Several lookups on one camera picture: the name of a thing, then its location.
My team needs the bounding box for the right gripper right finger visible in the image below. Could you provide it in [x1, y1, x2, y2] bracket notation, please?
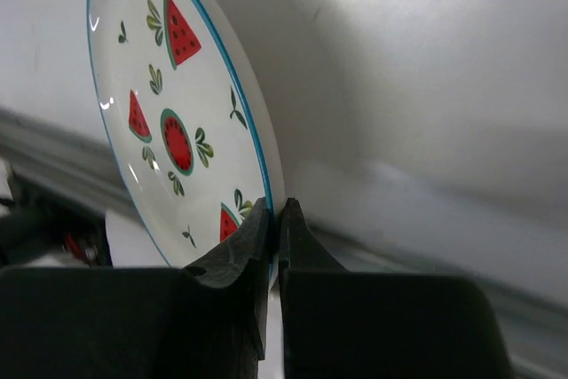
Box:
[280, 199, 514, 378]

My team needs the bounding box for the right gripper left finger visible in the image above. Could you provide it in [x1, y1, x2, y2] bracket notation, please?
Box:
[1, 199, 270, 378]

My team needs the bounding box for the white watermelon pattern plate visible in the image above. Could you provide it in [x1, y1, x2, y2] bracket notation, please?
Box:
[86, 0, 286, 267]

